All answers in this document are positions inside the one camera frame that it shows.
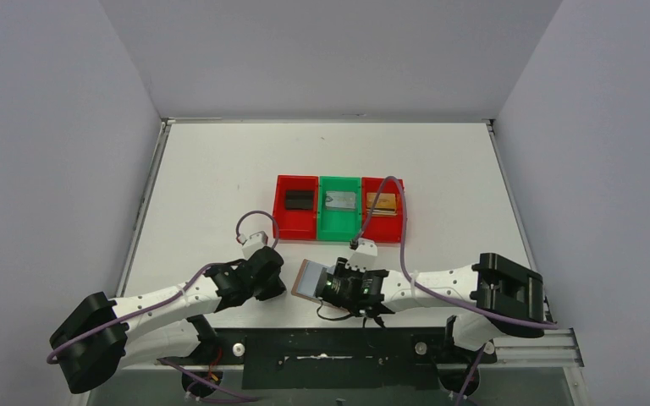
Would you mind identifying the green plastic bin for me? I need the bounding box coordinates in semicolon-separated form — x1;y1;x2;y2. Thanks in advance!
317;176;362;242

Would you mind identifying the silver card stack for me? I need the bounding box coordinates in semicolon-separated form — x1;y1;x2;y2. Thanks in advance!
324;190;357;211

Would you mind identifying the red bin with gold cards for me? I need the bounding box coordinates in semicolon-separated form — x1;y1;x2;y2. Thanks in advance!
361;177;404;244

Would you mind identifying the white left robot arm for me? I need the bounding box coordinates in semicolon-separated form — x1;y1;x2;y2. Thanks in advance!
47;246;285;394

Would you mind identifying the gold card stack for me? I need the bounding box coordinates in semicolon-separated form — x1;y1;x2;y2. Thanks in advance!
366;192;399;217

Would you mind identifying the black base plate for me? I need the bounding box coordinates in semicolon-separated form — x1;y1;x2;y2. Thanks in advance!
168;327;481;395

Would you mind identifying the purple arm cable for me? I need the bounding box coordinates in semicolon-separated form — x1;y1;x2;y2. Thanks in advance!
349;175;559;406
46;210;281;402

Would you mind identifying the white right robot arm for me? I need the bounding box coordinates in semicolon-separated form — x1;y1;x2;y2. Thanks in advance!
312;253;554;351

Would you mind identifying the tan leather card holder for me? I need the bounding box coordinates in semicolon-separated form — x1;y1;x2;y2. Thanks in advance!
290;259;334;303

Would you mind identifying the aluminium frame rail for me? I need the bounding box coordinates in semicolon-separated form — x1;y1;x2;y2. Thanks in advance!
483;328;584;368

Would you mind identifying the red bin with black card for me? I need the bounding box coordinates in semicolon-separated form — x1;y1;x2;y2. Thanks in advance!
273;174;319;240

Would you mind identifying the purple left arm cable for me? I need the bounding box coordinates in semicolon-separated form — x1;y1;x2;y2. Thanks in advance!
46;210;281;402

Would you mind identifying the black card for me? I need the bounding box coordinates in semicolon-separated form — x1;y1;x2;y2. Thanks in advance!
284;189;315;211

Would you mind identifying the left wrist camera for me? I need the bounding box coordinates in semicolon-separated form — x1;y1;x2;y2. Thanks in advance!
237;231;268;259

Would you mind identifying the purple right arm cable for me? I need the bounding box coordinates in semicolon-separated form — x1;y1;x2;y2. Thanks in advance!
349;175;559;406

